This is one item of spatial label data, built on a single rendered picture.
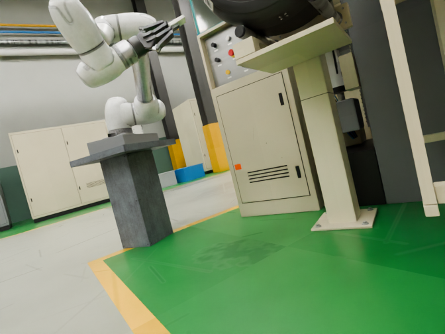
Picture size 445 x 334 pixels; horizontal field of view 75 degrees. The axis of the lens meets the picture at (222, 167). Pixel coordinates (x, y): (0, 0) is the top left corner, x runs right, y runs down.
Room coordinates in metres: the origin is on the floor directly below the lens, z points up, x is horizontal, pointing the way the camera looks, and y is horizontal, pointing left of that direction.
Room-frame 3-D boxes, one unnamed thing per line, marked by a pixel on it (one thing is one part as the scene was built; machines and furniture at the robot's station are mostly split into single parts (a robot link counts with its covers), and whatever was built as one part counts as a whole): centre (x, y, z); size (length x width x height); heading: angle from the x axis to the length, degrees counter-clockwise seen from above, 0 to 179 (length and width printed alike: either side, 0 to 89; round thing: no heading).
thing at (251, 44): (1.26, -0.28, 0.83); 0.36 x 0.09 x 0.06; 146
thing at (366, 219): (1.41, -0.53, 0.01); 0.27 x 0.27 x 0.02; 56
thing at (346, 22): (1.33, -0.50, 0.90); 0.40 x 0.03 x 0.10; 56
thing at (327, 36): (1.18, -0.40, 0.80); 0.37 x 0.36 x 0.02; 56
